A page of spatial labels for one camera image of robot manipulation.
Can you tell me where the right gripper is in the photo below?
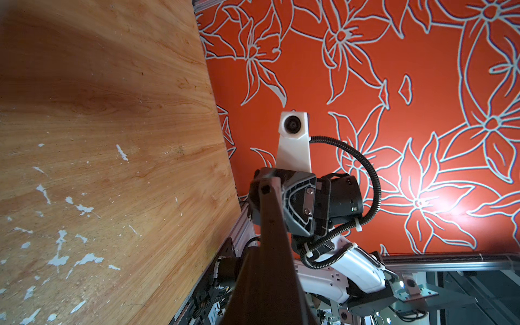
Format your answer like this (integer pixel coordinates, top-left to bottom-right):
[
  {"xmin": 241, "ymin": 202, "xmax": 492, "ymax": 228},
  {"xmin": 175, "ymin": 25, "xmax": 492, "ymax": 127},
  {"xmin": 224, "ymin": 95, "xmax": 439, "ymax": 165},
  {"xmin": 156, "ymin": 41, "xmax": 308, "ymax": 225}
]
[{"xmin": 248, "ymin": 168, "xmax": 331, "ymax": 238}]

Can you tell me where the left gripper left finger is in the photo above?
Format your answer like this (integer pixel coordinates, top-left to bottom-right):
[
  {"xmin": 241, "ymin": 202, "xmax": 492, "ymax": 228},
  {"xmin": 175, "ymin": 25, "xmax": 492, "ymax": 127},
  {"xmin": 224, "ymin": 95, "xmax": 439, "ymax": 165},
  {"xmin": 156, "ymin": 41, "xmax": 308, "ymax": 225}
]
[{"xmin": 220, "ymin": 247, "xmax": 260, "ymax": 324}]

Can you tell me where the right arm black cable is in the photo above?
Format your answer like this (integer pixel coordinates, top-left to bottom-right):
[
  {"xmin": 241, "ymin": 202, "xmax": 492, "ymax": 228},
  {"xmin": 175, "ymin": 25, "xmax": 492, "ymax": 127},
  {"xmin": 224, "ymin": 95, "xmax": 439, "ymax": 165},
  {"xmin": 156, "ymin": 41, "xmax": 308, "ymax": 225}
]
[{"xmin": 299, "ymin": 135, "xmax": 383, "ymax": 271}]

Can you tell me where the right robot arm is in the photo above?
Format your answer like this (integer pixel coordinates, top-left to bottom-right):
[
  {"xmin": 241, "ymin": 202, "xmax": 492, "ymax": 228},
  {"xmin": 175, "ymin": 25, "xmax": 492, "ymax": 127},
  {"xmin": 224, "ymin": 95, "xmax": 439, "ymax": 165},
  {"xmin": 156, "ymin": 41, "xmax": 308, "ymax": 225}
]
[{"xmin": 249, "ymin": 168, "xmax": 477, "ymax": 322}]

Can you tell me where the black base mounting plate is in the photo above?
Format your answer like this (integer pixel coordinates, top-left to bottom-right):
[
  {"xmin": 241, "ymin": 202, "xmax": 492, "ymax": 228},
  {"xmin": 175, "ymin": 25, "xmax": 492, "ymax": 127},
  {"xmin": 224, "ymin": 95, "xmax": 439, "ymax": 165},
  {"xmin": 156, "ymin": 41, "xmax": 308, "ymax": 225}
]
[{"xmin": 170, "ymin": 236, "xmax": 260, "ymax": 324}]

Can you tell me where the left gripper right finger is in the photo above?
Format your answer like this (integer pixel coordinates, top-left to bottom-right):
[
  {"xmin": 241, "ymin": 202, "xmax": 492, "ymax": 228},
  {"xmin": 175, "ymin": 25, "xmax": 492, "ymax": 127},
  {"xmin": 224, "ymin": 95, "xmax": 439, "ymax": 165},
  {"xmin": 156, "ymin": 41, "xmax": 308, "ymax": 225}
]
[{"xmin": 295, "ymin": 264, "xmax": 317, "ymax": 325}]

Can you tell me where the black phone case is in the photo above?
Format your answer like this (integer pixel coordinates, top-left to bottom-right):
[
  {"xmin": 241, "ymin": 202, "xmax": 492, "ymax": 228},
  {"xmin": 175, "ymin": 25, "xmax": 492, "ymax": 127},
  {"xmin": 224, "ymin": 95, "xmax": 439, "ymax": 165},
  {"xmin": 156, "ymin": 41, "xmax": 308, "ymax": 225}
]
[{"xmin": 255, "ymin": 178, "xmax": 303, "ymax": 324}]

